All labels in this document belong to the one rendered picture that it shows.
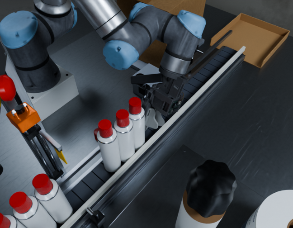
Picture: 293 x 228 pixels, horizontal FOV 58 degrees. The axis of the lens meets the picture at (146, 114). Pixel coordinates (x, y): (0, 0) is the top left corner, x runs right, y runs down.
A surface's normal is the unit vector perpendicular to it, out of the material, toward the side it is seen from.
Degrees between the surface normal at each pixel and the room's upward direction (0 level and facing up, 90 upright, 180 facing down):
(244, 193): 0
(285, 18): 90
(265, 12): 90
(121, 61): 90
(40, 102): 90
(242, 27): 0
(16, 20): 7
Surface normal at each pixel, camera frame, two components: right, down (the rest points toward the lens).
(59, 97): 0.77, 0.49
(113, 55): -0.48, 0.67
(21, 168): 0.00, -0.64
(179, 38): -0.43, 0.31
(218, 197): 0.38, 0.43
